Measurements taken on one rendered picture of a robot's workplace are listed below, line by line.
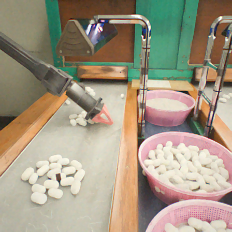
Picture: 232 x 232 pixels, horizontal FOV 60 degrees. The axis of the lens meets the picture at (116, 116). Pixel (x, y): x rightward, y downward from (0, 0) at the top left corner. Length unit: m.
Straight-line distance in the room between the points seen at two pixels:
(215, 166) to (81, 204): 0.38
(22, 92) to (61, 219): 2.01
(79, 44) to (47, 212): 0.36
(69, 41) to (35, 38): 1.75
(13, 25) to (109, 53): 1.24
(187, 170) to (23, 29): 1.96
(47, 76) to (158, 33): 0.70
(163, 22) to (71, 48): 0.84
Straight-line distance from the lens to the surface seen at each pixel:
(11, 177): 0.61
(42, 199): 0.50
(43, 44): 2.17
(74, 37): 0.44
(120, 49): 1.23
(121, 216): 0.44
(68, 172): 0.55
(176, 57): 1.25
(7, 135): 0.75
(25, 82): 2.34
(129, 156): 0.57
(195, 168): 0.60
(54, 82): 0.72
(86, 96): 0.72
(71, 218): 0.47
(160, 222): 0.45
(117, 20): 0.64
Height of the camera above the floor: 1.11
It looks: 26 degrees down
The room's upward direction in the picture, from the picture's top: straight up
